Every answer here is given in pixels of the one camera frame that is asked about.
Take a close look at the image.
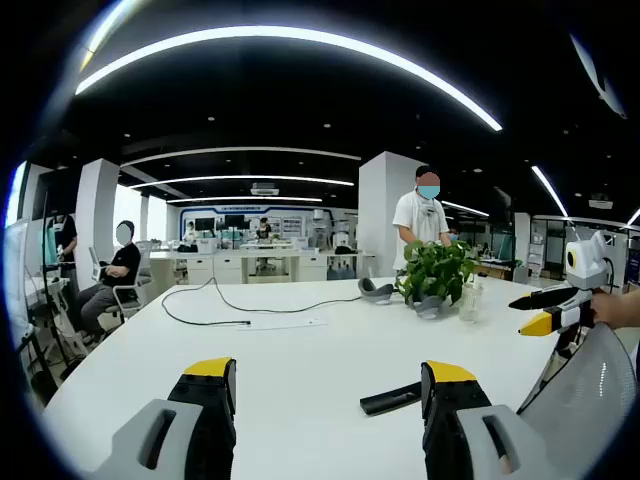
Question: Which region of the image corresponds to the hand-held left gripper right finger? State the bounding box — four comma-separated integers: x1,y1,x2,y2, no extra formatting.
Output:
419,359,557,480

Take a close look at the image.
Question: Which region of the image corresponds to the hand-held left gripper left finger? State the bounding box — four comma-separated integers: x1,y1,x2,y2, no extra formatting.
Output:
92,357,239,480

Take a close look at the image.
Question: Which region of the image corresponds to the black remote control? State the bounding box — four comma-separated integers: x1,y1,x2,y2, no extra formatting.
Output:
359,382,424,416

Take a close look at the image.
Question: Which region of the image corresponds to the clear glass vase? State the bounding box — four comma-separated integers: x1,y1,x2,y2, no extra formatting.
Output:
458,282,486,323

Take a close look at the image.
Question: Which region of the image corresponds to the grey mesh chair back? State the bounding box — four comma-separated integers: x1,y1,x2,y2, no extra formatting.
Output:
517,319,640,480

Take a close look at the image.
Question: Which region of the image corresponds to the short ceiling light strip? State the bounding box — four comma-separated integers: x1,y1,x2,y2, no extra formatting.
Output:
530,165,569,218

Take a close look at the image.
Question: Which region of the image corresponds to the green leafy plant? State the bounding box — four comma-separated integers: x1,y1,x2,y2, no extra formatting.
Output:
394,239,481,306

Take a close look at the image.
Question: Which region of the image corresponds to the grey curved plastic part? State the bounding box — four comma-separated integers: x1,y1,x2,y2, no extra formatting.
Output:
357,277,396,306
407,294,444,321

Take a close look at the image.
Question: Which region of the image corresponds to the white paper sheet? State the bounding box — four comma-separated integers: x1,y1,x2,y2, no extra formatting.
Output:
237,313,329,333

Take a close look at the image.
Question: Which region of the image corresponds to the white office chair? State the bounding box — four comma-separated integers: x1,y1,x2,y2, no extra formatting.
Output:
88,244,154,321

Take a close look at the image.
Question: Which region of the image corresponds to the white cabinet counter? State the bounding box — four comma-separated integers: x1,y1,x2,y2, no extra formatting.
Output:
149,247,376,286

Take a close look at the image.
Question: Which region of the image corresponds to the black floor stand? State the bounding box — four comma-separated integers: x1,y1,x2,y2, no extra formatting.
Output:
29,189,76,374

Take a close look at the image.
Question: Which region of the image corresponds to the long ceiling light strip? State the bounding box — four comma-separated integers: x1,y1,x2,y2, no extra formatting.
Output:
74,25,504,133

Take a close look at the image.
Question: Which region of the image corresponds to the black cable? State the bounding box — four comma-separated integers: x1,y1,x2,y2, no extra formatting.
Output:
160,277,363,327

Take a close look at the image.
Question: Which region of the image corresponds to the blue bordered wall display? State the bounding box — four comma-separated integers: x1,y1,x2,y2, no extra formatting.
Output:
179,204,327,251

